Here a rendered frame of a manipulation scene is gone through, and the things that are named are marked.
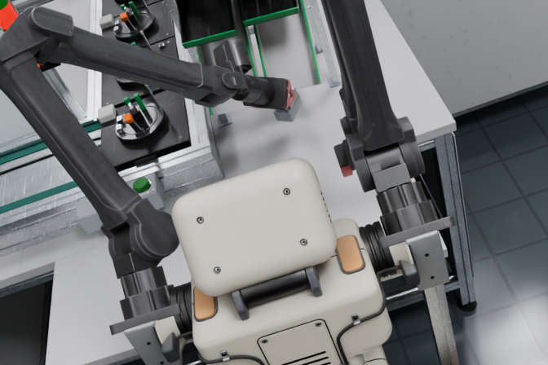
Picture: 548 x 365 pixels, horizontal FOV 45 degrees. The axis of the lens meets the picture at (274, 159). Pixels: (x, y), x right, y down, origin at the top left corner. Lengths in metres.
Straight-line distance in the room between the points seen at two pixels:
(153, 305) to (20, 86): 0.39
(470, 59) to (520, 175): 0.48
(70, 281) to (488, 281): 1.38
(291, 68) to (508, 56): 1.16
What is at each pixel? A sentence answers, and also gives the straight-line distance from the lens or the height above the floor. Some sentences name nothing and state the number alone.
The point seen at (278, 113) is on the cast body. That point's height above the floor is 1.04.
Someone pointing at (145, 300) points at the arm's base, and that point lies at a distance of 1.07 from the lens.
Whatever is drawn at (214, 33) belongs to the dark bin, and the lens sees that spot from 1.58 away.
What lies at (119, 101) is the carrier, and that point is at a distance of 1.93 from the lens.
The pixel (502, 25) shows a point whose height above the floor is 0.50.
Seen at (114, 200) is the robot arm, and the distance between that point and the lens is 1.08.
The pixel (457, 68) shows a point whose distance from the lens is 2.56.
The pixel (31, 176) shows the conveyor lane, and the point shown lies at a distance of 1.97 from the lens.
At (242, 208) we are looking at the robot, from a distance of 0.91.
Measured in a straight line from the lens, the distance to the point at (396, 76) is 1.83.
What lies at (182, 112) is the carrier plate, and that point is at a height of 0.97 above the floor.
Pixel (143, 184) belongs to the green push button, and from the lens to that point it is 1.64.
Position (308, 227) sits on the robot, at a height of 1.33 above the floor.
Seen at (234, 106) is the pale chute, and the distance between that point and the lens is 1.68.
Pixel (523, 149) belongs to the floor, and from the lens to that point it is 2.78.
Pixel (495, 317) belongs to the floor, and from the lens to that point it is 2.33.
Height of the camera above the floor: 2.02
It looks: 43 degrees down
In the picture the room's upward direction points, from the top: 23 degrees counter-clockwise
